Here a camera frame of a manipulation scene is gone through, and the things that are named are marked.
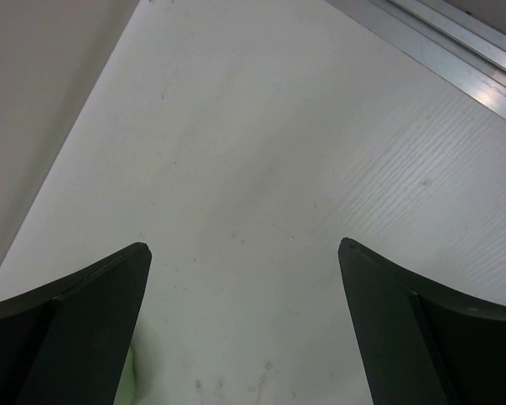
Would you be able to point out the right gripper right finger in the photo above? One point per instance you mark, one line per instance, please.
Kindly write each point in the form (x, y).
(422, 342)

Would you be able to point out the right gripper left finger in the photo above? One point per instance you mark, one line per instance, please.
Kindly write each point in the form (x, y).
(66, 342)

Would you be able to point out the right aluminium table rail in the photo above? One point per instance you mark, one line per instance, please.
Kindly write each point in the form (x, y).
(459, 48)

